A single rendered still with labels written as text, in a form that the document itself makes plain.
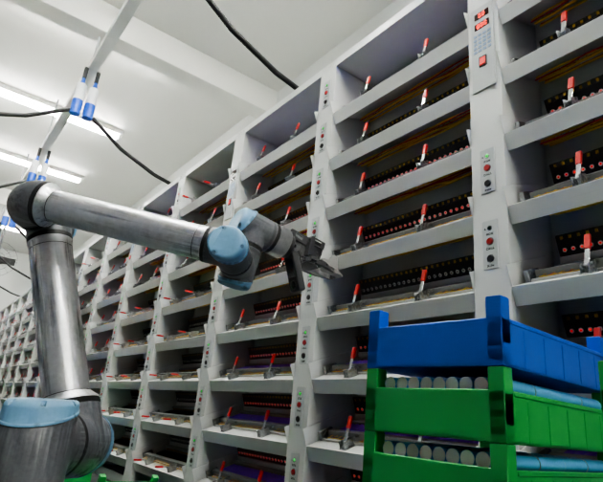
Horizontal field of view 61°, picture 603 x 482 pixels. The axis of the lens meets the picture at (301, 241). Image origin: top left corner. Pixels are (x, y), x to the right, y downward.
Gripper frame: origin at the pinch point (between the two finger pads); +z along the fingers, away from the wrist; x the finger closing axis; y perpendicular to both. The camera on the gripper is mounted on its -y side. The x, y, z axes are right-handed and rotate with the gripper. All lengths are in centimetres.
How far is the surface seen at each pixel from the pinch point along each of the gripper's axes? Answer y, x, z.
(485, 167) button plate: 23, -49, 2
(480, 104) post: 42, -48, 0
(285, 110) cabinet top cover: 92, 56, -5
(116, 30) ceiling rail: 142, 138, -78
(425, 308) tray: -10.1, -29.1, 8.9
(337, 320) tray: -10.0, 5.9, 8.9
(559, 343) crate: -34, -82, -25
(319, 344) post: -16.3, 16.0, 11.4
